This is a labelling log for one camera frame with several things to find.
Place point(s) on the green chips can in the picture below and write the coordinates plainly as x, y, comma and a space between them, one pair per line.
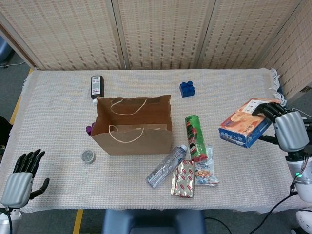
195, 136

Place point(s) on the woven folding screen panel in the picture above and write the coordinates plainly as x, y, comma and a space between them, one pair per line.
246, 34
68, 34
163, 34
295, 61

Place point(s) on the brown paper bag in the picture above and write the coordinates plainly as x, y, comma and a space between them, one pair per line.
134, 146

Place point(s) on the white woven tablecloth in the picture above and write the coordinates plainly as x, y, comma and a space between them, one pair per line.
61, 122

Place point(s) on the silver red foil packet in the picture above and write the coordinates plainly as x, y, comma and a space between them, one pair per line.
182, 180

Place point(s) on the small clear round container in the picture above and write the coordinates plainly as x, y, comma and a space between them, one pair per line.
88, 156

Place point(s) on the clear plastic water bottle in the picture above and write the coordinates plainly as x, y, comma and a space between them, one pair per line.
165, 168

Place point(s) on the blue toy brick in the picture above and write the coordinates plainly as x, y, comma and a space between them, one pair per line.
187, 90

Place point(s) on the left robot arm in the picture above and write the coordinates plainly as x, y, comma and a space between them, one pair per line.
3, 223

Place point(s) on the black fabric object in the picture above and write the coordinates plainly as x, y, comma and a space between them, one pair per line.
5, 129

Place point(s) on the purple toy brick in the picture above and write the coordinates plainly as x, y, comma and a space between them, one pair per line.
89, 129

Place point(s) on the orange blue cracker box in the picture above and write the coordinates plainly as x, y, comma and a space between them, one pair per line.
241, 126

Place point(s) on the white blue peanut bag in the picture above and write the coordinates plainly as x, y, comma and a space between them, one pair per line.
204, 174

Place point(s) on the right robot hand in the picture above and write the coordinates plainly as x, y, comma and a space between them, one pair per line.
291, 131

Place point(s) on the blue grey chair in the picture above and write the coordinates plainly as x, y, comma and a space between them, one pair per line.
4, 50

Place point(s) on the dark sauce bottle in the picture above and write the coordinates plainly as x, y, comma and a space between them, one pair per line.
97, 85

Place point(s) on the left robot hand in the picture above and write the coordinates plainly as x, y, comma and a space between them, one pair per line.
17, 190

